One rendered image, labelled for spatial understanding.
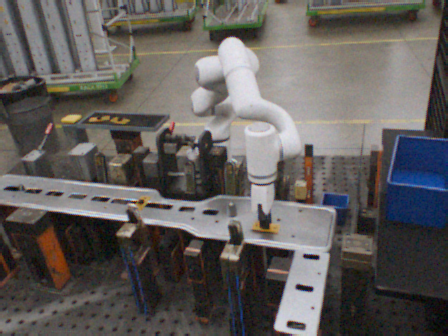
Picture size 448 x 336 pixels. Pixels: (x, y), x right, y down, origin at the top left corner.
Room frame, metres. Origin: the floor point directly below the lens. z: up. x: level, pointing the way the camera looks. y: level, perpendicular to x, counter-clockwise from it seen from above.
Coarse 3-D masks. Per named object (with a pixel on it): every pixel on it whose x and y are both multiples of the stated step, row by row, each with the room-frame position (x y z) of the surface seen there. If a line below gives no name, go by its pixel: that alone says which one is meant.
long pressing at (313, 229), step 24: (0, 192) 1.46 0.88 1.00; (24, 192) 1.44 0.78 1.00; (72, 192) 1.40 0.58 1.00; (96, 192) 1.38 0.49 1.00; (120, 192) 1.36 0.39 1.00; (144, 192) 1.34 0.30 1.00; (96, 216) 1.23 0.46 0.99; (120, 216) 1.21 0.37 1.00; (144, 216) 1.19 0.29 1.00; (168, 216) 1.17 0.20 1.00; (192, 216) 1.16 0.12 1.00; (216, 216) 1.14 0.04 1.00; (240, 216) 1.13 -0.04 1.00; (288, 216) 1.10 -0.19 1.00; (312, 216) 1.08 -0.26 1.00; (336, 216) 1.08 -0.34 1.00; (264, 240) 1.00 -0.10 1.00; (288, 240) 0.98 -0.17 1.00; (312, 240) 0.97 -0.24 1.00
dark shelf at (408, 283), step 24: (384, 144) 1.44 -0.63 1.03; (384, 168) 1.27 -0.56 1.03; (384, 192) 1.13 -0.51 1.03; (384, 240) 0.90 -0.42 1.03; (408, 240) 0.89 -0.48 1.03; (432, 240) 0.88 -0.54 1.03; (384, 264) 0.81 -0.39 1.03; (408, 264) 0.80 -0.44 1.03; (432, 264) 0.80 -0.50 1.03; (384, 288) 0.74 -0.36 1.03; (408, 288) 0.73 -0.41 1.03; (432, 288) 0.72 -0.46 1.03
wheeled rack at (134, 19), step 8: (184, 8) 9.38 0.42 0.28; (192, 8) 9.06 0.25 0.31; (128, 16) 8.83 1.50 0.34; (136, 16) 9.01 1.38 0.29; (144, 16) 8.78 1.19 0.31; (152, 16) 8.71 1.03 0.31; (160, 16) 8.68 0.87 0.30; (168, 16) 8.65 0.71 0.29; (176, 16) 8.60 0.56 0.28; (184, 16) 8.54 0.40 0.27; (192, 16) 8.68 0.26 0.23; (112, 24) 8.75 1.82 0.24; (120, 24) 8.72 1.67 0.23; (136, 24) 8.67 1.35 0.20; (184, 24) 8.58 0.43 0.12
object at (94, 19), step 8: (88, 0) 7.69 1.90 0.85; (88, 8) 7.70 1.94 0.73; (96, 8) 7.72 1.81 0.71; (96, 16) 7.67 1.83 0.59; (96, 24) 7.68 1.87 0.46; (96, 32) 7.69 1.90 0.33; (96, 40) 7.70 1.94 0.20; (104, 40) 7.73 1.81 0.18; (96, 48) 7.78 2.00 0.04; (104, 48) 7.68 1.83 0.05; (112, 48) 7.75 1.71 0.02
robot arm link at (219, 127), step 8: (224, 104) 1.73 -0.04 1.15; (216, 112) 1.74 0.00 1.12; (224, 112) 1.75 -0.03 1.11; (232, 112) 1.74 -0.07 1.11; (216, 120) 1.79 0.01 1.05; (224, 120) 1.76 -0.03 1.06; (232, 120) 1.75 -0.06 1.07; (208, 128) 1.77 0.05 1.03; (216, 128) 1.75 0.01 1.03; (224, 128) 1.74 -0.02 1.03; (216, 136) 1.74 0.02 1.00; (224, 136) 1.75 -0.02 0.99
